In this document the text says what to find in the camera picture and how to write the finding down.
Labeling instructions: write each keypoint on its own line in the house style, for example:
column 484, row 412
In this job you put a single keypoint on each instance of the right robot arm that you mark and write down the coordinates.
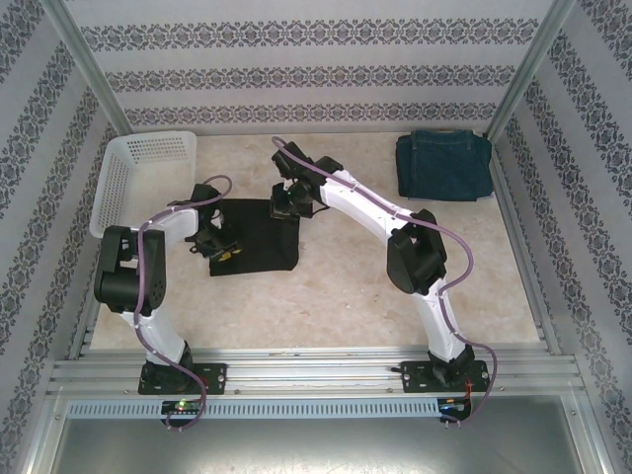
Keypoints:
column 415, row 257

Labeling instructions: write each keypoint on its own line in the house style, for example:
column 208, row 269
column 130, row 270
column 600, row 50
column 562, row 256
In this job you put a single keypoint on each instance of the circuit board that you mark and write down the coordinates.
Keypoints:
column 182, row 407
column 454, row 406

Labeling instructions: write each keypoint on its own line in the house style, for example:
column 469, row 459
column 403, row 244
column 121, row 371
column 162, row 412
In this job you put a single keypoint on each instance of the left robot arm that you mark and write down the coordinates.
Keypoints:
column 118, row 286

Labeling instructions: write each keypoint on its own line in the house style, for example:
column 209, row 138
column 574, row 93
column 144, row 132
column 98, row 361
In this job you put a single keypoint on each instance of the right circuit board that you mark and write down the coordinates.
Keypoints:
column 454, row 406

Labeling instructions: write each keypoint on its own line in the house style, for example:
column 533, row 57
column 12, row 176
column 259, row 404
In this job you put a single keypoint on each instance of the left circuit board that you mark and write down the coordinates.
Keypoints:
column 182, row 407

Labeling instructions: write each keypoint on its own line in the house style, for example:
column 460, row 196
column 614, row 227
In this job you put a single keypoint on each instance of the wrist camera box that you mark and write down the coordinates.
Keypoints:
column 286, row 185
column 215, row 217

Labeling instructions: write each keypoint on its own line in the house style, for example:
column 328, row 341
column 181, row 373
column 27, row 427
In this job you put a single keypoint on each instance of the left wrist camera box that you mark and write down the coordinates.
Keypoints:
column 215, row 217

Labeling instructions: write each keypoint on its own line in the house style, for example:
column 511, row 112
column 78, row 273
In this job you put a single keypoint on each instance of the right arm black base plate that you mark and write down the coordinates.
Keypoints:
column 417, row 377

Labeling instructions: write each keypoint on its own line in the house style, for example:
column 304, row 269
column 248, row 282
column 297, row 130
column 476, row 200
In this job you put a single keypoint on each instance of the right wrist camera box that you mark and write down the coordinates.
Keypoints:
column 286, row 185

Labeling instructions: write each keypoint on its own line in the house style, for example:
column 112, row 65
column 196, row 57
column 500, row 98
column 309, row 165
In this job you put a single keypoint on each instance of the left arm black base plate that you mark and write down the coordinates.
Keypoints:
column 214, row 377

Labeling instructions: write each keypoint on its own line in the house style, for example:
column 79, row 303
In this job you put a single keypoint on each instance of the grey metal sheet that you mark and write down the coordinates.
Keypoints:
column 316, row 447

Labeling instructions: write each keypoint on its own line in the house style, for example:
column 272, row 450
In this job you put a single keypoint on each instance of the white plastic basket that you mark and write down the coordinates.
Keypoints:
column 148, row 148

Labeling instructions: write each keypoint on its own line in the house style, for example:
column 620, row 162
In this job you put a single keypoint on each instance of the aluminium side rail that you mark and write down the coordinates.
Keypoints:
column 548, row 340
column 84, row 336

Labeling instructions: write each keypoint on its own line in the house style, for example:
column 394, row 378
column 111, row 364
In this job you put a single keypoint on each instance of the buttoned pocket denim skirt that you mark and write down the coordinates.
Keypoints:
column 444, row 168

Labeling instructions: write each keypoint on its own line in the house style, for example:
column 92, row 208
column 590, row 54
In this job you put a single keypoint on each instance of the black skirt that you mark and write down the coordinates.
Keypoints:
column 266, row 247

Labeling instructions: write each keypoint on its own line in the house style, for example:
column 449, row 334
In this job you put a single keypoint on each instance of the aluminium mounting rail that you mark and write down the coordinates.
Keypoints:
column 316, row 368

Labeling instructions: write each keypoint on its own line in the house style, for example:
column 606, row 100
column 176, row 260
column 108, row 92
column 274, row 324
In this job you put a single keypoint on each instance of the aluminium frame post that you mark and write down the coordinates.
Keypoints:
column 534, row 54
column 83, row 54

